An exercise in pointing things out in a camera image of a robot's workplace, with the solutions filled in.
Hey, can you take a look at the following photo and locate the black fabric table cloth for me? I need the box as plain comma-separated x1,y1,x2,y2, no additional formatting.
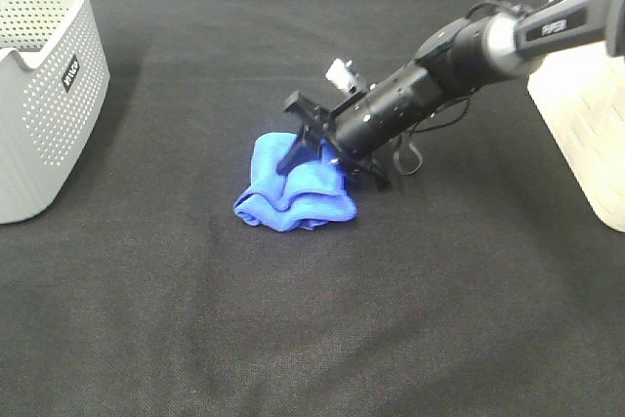
1,0,624,416

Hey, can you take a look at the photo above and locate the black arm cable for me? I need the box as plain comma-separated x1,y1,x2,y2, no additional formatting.
393,0,625,176

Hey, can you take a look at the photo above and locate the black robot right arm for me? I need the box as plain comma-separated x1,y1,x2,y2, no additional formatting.
276,0,624,183

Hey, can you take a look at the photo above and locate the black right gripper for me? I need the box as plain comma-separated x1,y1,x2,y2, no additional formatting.
276,61,447,191

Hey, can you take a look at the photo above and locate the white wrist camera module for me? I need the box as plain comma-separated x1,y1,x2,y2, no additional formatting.
325,58,369,96

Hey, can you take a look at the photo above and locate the white plastic storage bin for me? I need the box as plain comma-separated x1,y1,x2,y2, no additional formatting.
527,42,624,231

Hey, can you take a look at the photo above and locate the blue microfiber towel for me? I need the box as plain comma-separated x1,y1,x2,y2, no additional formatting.
233,133,357,232

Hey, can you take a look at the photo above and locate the grey perforated plastic basket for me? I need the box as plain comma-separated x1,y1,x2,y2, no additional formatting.
1,0,110,225

